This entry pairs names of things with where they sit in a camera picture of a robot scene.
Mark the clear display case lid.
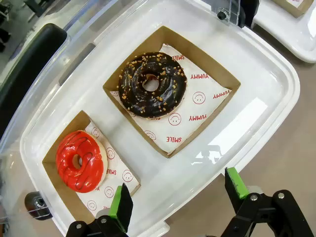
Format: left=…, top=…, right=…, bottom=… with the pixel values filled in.
left=0, top=0, right=241, bottom=237

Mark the chocolate donut with nut bits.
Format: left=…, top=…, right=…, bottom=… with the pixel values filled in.
left=118, top=51, right=188, bottom=119

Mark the white display case tray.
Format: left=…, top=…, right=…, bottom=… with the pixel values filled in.
left=19, top=0, right=301, bottom=237
left=251, top=0, right=316, bottom=64

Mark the yellow glazed donut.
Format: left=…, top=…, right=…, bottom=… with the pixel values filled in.
left=271, top=0, right=314, bottom=18

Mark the black lid hinge knob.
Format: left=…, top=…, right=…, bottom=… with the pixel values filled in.
left=24, top=191, right=53, bottom=220
left=217, top=7, right=229, bottom=20

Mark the white printed paper liner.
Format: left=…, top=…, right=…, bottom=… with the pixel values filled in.
left=75, top=120, right=140, bottom=219
left=110, top=43, right=233, bottom=154

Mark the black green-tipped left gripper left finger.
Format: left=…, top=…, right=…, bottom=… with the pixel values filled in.
left=65, top=182, right=134, bottom=237

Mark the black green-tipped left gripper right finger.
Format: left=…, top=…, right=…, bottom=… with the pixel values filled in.
left=221, top=167, right=308, bottom=237

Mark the red glazed donut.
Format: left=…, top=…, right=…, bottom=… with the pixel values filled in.
left=55, top=130, right=109, bottom=194
left=41, top=110, right=141, bottom=223

